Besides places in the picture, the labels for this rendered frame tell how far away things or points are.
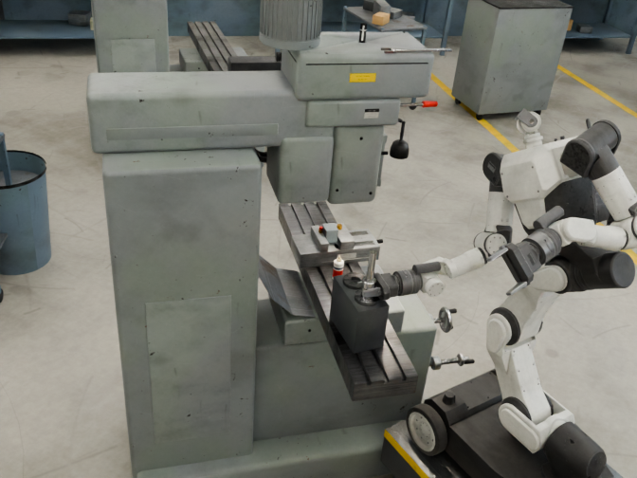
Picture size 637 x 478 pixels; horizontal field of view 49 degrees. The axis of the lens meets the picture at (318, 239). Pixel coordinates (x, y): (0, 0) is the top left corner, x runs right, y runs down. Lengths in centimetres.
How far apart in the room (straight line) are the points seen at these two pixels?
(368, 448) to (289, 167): 136
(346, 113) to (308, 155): 19
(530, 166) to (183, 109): 111
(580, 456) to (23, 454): 234
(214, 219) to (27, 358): 190
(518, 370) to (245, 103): 137
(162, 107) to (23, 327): 220
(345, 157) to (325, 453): 132
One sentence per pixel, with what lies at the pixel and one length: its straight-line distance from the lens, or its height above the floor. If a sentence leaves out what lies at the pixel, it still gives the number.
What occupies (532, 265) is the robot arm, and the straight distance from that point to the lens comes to 200.
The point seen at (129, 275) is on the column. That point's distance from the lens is 245.
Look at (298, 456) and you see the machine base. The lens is 313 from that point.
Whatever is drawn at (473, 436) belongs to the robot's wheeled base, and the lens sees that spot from 283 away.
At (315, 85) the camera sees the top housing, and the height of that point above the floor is 179.
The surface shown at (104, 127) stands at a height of 165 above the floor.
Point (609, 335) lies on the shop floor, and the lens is 457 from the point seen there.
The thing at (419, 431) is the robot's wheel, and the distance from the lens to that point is 294.
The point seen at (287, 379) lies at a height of 54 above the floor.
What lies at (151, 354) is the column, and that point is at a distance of 266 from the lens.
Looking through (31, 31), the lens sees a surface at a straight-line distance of 849.
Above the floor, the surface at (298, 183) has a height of 143.
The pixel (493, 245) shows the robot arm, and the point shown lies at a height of 130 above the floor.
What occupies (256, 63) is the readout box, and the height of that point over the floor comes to 172.
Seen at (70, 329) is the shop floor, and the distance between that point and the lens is 414.
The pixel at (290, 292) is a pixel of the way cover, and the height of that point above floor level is 87.
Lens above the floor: 257
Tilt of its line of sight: 32 degrees down
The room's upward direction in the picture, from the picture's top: 5 degrees clockwise
